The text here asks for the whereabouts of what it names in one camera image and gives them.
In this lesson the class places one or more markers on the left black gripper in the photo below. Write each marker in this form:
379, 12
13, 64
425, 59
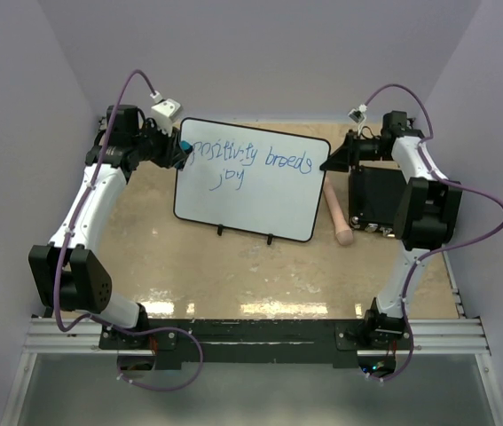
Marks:
172, 153

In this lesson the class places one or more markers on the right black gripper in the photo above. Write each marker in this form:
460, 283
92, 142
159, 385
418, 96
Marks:
349, 153

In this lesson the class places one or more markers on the blue whiteboard eraser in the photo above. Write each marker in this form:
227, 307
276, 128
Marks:
186, 147

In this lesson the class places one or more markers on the white whiteboard black frame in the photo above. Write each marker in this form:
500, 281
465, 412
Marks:
258, 181

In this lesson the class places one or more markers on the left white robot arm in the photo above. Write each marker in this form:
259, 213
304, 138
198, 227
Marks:
67, 273

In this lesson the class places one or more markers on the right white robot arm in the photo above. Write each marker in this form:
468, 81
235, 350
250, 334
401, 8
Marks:
424, 222

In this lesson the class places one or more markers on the black box device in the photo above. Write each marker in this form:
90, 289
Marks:
374, 198

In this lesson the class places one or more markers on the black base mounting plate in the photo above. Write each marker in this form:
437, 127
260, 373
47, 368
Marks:
339, 343

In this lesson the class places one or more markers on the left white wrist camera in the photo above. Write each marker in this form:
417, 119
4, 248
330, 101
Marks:
164, 108

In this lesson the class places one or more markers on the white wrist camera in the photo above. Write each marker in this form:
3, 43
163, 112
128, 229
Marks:
358, 114
164, 108

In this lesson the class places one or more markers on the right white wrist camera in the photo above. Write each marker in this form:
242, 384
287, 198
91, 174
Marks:
358, 114

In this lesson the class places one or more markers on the beige cylindrical handle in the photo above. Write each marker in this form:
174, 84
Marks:
342, 230

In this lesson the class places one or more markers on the metal wire whiteboard stand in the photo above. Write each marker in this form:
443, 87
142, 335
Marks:
268, 238

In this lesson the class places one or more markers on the aluminium rail frame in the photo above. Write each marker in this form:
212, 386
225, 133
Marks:
183, 270

